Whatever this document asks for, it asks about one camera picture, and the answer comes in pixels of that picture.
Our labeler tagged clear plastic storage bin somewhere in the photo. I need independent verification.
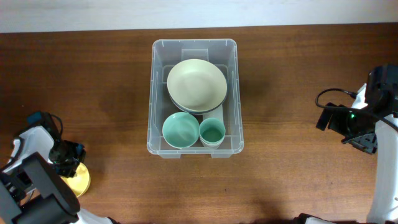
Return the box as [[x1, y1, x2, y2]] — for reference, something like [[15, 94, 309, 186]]
[[147, 39, 244, 159]]

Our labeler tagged cream plastic cup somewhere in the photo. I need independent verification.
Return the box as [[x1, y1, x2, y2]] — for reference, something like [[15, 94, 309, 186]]
[[201, 139, 223, 146]]

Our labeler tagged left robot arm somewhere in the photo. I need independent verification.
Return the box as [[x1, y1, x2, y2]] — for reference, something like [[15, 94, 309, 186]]
[[1, 111, 117, 224]]

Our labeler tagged green plastic cup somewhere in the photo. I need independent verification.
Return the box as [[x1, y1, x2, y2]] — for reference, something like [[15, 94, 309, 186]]
[[199, 118, 226, 142]]

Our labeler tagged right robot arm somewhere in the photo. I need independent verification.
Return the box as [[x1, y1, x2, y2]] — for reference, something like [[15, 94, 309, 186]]
[[328, 64, 397, 223]]

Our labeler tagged grey plastic cup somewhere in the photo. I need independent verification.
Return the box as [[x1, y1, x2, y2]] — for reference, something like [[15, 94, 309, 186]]
[[205, 145, 220, 150]]

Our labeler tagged green small bowl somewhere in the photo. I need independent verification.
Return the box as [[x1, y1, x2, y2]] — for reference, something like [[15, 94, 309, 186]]
[[162, 112, 199, 149]]

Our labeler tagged white label in bin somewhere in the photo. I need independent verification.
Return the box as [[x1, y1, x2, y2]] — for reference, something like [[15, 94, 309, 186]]
[[203, 105, 224, 122]]

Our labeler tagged yellow small bowl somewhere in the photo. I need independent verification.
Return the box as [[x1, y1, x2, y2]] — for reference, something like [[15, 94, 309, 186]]
[[61, 162, 91, 197]]

